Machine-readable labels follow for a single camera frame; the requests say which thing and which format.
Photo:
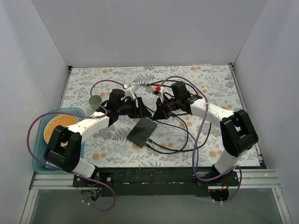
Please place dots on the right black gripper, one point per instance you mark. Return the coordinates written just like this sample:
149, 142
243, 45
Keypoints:
161, 108

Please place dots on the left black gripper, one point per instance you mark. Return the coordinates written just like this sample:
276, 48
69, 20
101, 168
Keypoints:
138, 108

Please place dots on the black network switch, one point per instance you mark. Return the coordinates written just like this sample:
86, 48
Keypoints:
141, 132

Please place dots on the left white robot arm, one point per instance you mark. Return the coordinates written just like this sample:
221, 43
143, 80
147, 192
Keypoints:
64, 147

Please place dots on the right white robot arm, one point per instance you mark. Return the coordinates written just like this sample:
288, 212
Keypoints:
237, 131

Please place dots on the floral table mat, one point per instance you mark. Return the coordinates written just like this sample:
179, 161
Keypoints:
173, 139

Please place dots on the green cup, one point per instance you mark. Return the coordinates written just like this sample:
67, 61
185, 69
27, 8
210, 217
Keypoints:
95, 101

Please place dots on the orange woven plate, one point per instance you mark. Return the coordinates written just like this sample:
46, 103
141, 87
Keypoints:
59, 120

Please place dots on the teal plastic tray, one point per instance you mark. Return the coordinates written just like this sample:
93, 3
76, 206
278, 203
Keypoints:
40, 143

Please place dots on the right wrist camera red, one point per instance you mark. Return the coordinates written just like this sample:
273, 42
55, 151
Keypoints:
158, 90

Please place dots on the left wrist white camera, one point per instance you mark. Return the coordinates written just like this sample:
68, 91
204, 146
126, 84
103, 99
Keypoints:
130, 91

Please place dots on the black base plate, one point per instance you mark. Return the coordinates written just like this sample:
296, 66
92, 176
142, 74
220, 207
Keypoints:
157, 182

